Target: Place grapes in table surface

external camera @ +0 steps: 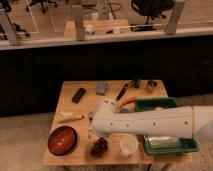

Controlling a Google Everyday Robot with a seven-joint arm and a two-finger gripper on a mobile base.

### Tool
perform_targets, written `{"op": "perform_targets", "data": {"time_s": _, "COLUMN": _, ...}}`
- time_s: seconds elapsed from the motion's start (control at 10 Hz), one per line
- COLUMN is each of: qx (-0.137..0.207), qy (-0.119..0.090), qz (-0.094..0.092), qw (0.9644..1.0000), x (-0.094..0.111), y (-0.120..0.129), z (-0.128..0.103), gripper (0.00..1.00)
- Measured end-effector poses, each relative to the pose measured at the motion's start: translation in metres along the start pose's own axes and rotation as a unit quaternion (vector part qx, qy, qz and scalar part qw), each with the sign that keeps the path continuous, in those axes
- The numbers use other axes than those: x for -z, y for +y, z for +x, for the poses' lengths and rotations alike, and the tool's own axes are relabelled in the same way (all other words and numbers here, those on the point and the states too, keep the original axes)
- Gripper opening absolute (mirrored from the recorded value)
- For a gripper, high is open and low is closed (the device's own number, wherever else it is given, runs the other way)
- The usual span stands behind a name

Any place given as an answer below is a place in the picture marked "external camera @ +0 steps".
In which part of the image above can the black office chair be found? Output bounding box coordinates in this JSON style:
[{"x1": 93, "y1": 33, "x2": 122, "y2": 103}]
[{"x1": 131, "y1": 0, "x2": 174, "y2": 25}]

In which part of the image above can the black rectangular block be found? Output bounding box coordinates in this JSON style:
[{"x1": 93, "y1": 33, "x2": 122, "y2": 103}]
[{"x1": 72, "y1": 88, "x2": 86, "y2": 103}]

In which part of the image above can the black handled knife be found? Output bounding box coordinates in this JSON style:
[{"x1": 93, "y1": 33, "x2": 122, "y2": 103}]
[{"x1": 116, "y1": 81, "x2": 133, "y2": 101}]

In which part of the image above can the small metal can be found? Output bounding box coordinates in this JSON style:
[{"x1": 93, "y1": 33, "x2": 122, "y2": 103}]
[{"x1": 146, "y1": 80, "x2": 158, "y2": 93}]

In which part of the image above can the dark grape bunch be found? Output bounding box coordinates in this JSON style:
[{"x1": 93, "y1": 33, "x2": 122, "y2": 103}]
[{"x1": 90, "y1": 138, "x2": 108, "y2": 158}]

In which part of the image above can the blue glass cup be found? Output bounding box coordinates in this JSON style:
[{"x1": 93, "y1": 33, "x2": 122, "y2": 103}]
[{"x1": 119, "y1": 108, "x2": 130, "y2": 113}]

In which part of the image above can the blue sponge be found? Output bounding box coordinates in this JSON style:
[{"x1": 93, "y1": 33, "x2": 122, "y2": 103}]
[{"x1": 96, "y1": 81, "x2": 107, "y2": 96}]

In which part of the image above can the orange carrot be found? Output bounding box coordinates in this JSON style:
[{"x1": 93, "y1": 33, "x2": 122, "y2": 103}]
[{"x1": 118, "y1": 96, "x2": 136, "y2": 108}]

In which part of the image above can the green plastic tray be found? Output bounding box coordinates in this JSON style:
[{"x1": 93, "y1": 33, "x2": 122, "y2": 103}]
[{"x1": 135, "y1": 97, "x2": 199, "y2": 155}]

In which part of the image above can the red wooden bowl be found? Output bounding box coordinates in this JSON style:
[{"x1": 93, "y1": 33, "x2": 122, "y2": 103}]
[{"x1": 47, "y1": 126, "x2": 77, "y2": 156}]

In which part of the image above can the yellow banana piece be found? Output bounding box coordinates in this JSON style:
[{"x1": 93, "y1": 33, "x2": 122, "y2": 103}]
[{"x1": 59, "y1": 112, "x2": 84, "y2": 122}]

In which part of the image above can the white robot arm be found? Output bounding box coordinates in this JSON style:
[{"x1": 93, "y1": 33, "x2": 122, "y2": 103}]
[{"x1": 91, "y1": 98, "x2": 213, "y2": 141}]

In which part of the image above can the metal fork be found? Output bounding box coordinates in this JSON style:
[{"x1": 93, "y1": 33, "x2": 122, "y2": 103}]
[{"x1": 88, "y1": 111, "x2": 93, "y2": 139}]

